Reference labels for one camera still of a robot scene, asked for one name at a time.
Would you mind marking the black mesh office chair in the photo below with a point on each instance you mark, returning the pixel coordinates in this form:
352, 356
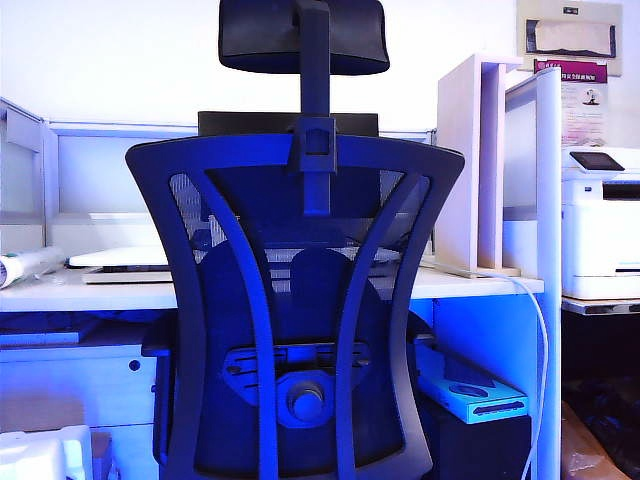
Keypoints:
320, 300

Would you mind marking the under-desk keyboard tray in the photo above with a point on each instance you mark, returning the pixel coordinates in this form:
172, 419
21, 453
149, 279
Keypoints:
40, 334

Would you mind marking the black computer monitor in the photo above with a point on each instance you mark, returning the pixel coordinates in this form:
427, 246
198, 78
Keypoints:
240, 122

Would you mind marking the white wooden desk shelf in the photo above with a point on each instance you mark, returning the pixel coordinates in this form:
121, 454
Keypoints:
460, 175

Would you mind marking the grey flat tray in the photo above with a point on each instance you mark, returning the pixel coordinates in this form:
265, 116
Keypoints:
125, 276

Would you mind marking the white laptop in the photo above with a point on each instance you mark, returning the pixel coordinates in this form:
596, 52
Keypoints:
120, 256

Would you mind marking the white cubicle rear partition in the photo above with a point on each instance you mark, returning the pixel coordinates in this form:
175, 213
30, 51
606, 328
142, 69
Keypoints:
115, 175

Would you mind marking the teal cardboard box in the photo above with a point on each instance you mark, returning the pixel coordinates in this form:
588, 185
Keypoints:
480, 400

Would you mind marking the white cubicle partition end panel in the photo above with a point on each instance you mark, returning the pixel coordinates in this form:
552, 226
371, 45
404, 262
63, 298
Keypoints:
547, 200

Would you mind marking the black computer tower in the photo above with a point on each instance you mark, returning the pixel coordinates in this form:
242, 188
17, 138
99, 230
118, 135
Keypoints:
480, 450

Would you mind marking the white office printer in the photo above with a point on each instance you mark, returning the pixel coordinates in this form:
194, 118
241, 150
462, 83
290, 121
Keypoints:
595, 240

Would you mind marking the white drawer cabinet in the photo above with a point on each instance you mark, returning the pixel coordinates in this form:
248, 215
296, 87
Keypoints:
75, 380

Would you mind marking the printer stand table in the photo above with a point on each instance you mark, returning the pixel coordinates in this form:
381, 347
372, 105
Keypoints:
600, 306

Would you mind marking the rolled white paper tube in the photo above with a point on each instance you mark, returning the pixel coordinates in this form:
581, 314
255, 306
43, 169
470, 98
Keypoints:
30, 265

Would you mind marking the white cubicle side partition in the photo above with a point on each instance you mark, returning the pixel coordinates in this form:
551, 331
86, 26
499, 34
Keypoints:
20, 170

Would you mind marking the brown cardboard sheet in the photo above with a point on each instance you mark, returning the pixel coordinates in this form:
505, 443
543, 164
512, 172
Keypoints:
582, 450

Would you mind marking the black plastic bag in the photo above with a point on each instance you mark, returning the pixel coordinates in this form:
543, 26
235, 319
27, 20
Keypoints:
610, 415

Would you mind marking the white styrofoam block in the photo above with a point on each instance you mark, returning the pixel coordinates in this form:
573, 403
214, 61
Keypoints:
40, 455

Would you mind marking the purple and white wall poster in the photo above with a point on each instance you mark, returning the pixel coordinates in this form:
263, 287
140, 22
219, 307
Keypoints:
582, 107

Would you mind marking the beige framed wall picture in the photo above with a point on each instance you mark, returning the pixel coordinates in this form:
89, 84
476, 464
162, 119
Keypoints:
570, 15

